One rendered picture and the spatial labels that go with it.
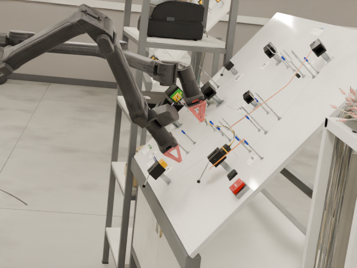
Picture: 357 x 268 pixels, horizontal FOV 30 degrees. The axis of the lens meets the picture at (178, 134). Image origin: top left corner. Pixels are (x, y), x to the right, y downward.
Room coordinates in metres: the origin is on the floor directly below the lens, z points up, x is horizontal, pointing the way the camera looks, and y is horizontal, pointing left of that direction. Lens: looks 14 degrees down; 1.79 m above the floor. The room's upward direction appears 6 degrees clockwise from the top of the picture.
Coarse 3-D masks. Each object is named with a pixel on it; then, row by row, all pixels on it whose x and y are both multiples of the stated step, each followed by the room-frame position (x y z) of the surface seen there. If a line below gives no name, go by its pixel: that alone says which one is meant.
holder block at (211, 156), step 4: (216, 148) 2.40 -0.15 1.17; (212, 152) 2.39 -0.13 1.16; (216, 152) 2.37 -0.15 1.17; (220, 152) 2.36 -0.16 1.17; (208, 156) 2.39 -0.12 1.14; (212, 156) 2.36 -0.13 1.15; (216, 156) 2.36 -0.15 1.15; (220, 156) 2.36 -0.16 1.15; (212, 160) 2.36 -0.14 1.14; (216, 160) 2.36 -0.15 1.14; (220, 160) 2.36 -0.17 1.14; (212, 164) 2.36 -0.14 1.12; (216, 164) 2.36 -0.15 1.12
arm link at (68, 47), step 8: (16, 32) 2.57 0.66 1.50; (24, 32) 2.59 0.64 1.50; (32, 32) 2.62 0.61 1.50; (56, 48) 2.62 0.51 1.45; (64, 48) 2.62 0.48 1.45; (72, 48) 2.63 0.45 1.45; (80, 48) 2.64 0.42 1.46; (88, 48) 2.65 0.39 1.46; (96, 48) 2.65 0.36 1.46; (96, 56) 2.66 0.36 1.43; (104, 56) 2.66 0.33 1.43
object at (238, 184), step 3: (237, 180) 2.21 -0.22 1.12; (240, 180) 2.19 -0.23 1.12; (234, 183) 2.20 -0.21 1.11; (237, 183) 2.19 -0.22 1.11; (240, 183) 2.18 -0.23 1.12; (243, 183) 2.17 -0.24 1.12; (231, 186) 2.20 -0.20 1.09; (234, 186) 2.19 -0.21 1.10; (237, 186) 2.17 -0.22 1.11; (240, 186) 2.17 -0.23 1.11; (231, 189) 2.19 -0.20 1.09; (234, 189) 2.17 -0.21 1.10; (237, 189) 2.17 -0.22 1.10; (240, 189) 2.18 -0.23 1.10; (234, 192) 2.16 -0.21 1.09; (237, 192) 2.18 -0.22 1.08
